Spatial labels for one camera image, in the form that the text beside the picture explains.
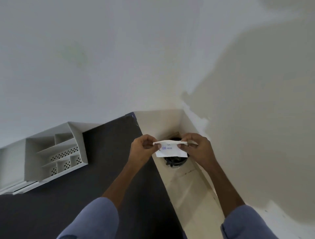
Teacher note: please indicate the person's left hand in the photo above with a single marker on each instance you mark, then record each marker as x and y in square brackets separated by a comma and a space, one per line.
[139, 152]

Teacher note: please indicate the person's right hand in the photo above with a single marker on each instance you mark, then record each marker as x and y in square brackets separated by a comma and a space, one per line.
[200, 152]

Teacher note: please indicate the person's left thumb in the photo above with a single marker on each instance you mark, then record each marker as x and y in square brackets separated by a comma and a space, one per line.
[148, 146]

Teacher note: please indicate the person's right thumb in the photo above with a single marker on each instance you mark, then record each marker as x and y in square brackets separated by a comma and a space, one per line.
[183, 146]

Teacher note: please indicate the white paper packet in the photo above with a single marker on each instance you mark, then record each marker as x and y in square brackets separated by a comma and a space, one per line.
[169, 149]

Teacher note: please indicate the person's left forearm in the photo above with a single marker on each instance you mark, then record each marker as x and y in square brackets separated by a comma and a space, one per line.
[108, 197]

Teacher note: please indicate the person's right forearm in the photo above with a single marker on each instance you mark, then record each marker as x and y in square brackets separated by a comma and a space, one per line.
[231, 197]

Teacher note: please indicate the black round bin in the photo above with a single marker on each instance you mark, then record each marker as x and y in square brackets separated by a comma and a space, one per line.
[176, 161]

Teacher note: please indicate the white perforated desk organizer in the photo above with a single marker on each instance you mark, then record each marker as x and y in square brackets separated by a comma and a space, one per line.
[49, 152]

